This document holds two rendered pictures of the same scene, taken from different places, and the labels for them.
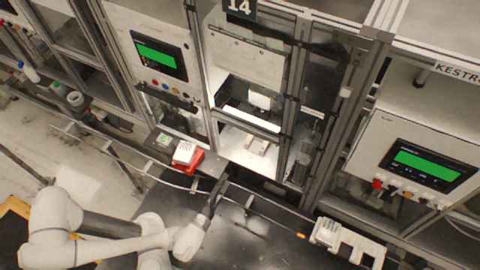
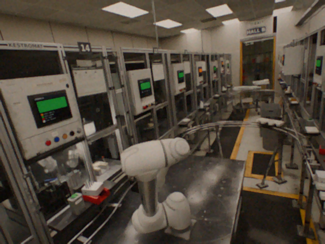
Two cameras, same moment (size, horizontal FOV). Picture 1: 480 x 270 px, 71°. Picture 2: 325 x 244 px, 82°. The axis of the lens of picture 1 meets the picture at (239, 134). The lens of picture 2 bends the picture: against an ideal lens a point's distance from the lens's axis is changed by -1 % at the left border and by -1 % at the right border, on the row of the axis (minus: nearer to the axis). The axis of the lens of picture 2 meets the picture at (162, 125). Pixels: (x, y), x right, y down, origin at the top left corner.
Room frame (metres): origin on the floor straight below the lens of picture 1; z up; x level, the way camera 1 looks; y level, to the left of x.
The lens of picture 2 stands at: (0.38, 1.56, 1.78)
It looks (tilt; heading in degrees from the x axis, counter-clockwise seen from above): 16 degrees down; 269
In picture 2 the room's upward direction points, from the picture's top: 7 degrees counter-clockwise
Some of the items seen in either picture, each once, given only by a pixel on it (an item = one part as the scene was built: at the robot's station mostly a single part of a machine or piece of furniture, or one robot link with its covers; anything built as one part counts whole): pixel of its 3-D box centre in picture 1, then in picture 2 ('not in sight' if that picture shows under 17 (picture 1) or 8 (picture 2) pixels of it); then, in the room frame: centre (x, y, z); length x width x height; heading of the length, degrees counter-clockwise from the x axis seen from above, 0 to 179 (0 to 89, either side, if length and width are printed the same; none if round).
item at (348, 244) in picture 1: (346, 245); not in sight; (0.41, -0.53, 0.84); 0.36 x 0.14 x 0.10; 59
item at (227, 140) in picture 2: not in sight; (236, 121); (-1.92, -3.80, 0.01); 5.85 x 0.59 x 0.01; 59
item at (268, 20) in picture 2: not in sight; (255, 27); (-4.07, -6.75, 2.96); 1.23 x 0.08 x 0.68; 149
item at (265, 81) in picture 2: not in sight; (261, 92); (-3.58, -5.40, 0.48); 0.84 x 0.58 x 0.97; 67
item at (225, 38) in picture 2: not in sight; (198, 67); (-1.90, -8.03, 1.65); 3.78 x 0.08 x 3.30; 149
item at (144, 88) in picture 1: (166, 96); (61, 146); (1.05, 0.35, 1.37); 0.36 x 0.04 x 0.04; 59
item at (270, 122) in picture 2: not in sight; (268, 123); (-1.20, -0.99, 0.84); 0.37 x 0.14 x 0.10; 117
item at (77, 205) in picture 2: (166, 142); (75, 203); (1.03, 0.43, 0.97); 0.08 x 0.08 x 0.12; 59
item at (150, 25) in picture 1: (172, 43); (39, 113); (1.17, 0.28, 1.60); 0.42 x 0.29 x 0.46; 59
